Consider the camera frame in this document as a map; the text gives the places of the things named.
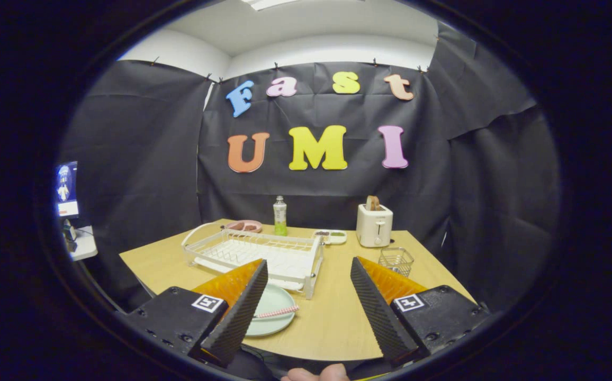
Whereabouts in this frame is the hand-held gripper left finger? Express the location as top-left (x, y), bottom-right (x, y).
top-left (126, 259), bottom-right (269, 368)

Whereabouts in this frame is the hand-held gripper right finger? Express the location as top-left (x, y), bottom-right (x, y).
top-left (350, 256), bottom-right (492, 367)

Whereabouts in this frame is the pale green plate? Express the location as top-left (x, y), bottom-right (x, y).
top-left (245, 283), bottom-right (298, 338)

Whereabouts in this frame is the pink striped handle spoon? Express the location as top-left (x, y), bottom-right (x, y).
top-left (253, 304), bottom-right (300, 320)

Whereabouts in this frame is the metal wire basket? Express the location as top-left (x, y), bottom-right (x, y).
top-left (379, 247), bottom-right (415, 278)

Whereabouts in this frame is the white wire dish rack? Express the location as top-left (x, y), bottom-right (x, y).
top-left (181, 222), bottom-right (325, 300)

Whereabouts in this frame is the pink plate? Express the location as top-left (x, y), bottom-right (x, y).
top-left (225, 220), bottom-right (263, 234)

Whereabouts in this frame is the white drip tray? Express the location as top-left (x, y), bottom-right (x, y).
top-left (195, 246), bottom-right (314, 292)

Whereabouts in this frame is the white divided bean tray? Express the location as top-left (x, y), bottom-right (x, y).
top-left (312, 229), bottom-right (348, 245)

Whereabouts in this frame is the white toaster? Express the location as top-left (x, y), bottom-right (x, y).
top-left (356, 204), bottom-right (394, 248)

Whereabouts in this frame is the green tea bottle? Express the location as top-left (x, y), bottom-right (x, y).
top-left (273, 196), bottom-right (288, 237)

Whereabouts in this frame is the white side desk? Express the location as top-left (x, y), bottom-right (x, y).
top-left (65, 225), bottom-right (98, 261)

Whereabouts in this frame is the computer monitor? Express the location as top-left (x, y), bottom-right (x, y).
top-left (56, 161), bottom-right (80, 219)

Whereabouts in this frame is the ceiling light panel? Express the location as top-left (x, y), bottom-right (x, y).
top-left (241, 0), bottom-right (307, 11)

